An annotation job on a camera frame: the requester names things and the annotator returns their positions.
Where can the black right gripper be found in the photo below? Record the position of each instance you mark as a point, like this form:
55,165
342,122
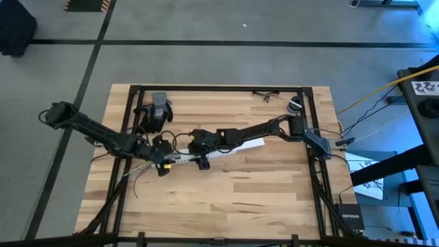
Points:
205,142

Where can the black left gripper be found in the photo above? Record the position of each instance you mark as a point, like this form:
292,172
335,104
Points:
160,151

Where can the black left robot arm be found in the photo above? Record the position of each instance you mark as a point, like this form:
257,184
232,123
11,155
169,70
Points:
103,133

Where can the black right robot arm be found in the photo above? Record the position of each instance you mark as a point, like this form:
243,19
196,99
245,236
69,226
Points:
260,128

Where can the black work glove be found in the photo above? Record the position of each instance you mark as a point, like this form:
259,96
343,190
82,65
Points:
147,118

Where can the grey cuffed work glove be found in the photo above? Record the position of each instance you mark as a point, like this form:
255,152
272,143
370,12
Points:
158,103

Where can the black safety glasses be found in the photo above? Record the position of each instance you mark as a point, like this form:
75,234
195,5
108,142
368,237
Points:
265,97

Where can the black tape roll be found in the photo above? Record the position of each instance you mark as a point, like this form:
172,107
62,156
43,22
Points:
293,108

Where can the orange black striped board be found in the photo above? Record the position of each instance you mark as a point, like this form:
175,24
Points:
85,5

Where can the white paper sheet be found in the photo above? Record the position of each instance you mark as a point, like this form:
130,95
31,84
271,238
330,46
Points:
372,190

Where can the black case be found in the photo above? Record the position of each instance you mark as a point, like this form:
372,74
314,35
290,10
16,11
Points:
15,27

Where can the black power adapter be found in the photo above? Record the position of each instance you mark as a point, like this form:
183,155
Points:
394,100

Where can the black side table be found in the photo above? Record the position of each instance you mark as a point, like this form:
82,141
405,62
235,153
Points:
416,130

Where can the white marker print sheet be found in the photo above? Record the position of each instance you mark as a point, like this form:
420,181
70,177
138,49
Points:
425,88

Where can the dark desk foot bar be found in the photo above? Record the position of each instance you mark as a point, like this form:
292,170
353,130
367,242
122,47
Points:
387,2

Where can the black aluminium rig frame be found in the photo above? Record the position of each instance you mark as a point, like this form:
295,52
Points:
219,88

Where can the black Netgear network switch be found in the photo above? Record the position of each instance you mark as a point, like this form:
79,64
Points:
350,216

